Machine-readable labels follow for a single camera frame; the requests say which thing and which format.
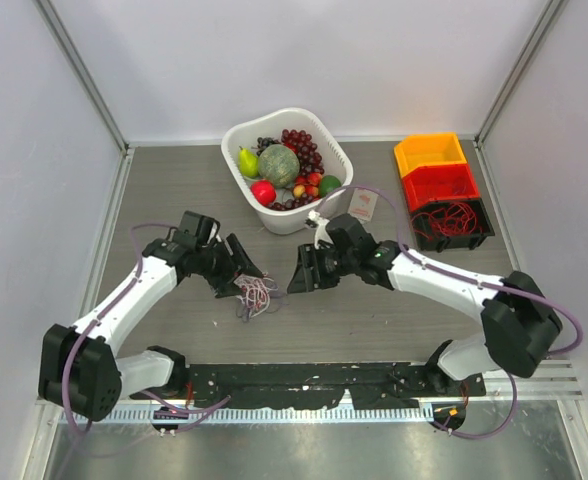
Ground red yellow cherries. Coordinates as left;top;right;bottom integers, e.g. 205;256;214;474
292;172;323;199

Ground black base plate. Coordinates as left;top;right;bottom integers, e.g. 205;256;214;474
128;360;488;412

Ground green lime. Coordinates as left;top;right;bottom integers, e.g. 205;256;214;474
318;175;342;198

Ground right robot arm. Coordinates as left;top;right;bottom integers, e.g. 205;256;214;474
287;213;562;395

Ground white red card box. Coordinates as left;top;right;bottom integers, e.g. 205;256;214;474
347;187;379;224

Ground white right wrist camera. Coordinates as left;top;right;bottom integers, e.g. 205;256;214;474
305;210;333;250

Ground dark purple grape bunch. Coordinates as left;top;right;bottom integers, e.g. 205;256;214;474
256;137;280;156

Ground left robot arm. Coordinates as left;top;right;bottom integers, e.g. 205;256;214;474
37;211;263;422

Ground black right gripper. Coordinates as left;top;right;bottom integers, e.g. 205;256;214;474
288;242;357;295

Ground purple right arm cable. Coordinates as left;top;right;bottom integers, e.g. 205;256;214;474
316;186;585;441

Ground green melon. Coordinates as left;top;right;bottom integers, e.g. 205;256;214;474
258;144;300;188

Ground green pear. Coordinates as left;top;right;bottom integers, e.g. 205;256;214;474
238;148;259;178

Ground black storage bin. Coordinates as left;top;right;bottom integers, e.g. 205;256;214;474
410;198;495;253

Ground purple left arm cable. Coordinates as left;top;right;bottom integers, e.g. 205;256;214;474
51;223;233;480

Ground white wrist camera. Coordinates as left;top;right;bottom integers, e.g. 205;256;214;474
305;210;333;250
206;221;221;247

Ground aluminium rail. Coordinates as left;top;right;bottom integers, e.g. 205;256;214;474
72;361;582;429

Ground red storage bin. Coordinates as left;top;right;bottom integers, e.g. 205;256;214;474
402;163;480;212

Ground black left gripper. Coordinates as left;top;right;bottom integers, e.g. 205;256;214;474
195;233;262;297

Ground red grape bunch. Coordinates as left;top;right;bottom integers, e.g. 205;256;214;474
280;129;325;175

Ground cable bundle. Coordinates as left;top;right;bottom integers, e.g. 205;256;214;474
233;272;288;322

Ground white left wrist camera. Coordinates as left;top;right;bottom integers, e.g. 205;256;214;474
206;221;221;247

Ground red apple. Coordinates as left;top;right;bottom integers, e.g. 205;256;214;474
250;180;277;207

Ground yellow storage bin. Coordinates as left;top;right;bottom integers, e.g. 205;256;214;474
393;132;467;177

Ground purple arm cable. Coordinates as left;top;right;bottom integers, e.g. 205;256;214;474
316;186;585;441
51;223;233;480

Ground dark red grapes front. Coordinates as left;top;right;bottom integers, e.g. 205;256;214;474
267;193;319;211

